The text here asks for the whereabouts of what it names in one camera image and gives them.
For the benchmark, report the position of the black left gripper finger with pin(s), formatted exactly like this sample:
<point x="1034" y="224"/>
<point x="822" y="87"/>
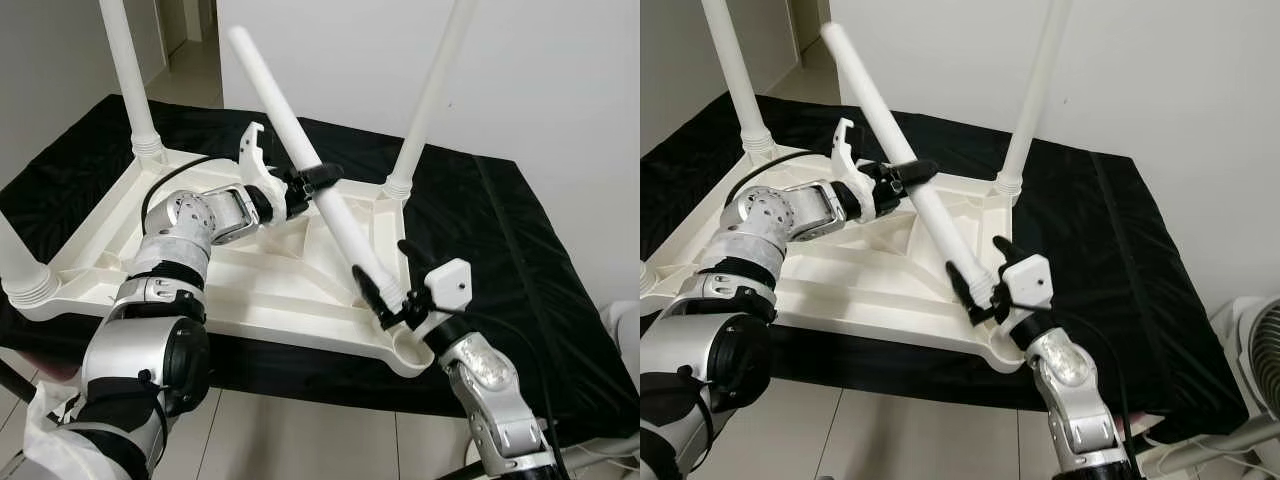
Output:
<point x="920" y="172"/>
<point x="325" y="175"/>

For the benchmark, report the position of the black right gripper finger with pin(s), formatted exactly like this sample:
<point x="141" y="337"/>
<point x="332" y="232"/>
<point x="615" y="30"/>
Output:
<point x="1006" y="258"/>
<point x="370" y="290"/>
<point x="413" y="260"/>
<point x="962" y="286"/>

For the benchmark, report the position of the white plastic table top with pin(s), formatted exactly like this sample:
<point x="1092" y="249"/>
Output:
<point x="250" y="270"/>
<point x="860" y="265"/>

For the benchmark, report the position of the white plastic table leg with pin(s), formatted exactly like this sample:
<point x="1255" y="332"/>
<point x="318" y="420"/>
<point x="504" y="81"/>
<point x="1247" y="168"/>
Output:
<point x="1035" y="90"/>
<point x="125" y="70"/>
<point x="430" y="90"/>
<point x="865" y="85"/>
<point x="730" y="70"/>
<point x="270" y="90"/>
<point x="20" y="270"/>

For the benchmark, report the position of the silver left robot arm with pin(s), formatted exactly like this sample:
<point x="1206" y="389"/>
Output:
<point x="180" y="220"/>
<point x="780" y="210"/>

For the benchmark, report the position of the black tablecloth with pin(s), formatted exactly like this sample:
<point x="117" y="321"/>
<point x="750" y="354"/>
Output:
<point x="1150" y="260"/>
<point x="540" y="260"/>

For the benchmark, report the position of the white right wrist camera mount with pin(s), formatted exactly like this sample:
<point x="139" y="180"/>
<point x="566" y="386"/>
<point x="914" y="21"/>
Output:
<point x="1030" y="280"/>
<point x="450" y="285"/>

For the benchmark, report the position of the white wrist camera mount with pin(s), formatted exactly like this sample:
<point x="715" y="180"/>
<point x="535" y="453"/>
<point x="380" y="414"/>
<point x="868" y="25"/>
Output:
<point x="848" y="155"/>
<point x="450" y="285"/>
<point x="255" y="160"/>
<point x="1030" y="280"/>

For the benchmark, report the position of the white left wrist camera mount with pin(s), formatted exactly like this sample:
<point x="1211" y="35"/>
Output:
<point x="255" y="160"/>
<point x="848" y="155"/>

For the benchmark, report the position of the white pedestal fan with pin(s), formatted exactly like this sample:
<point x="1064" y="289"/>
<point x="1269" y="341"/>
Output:
<point x="1260" y="350"/>
<point x="625" y="330"/>

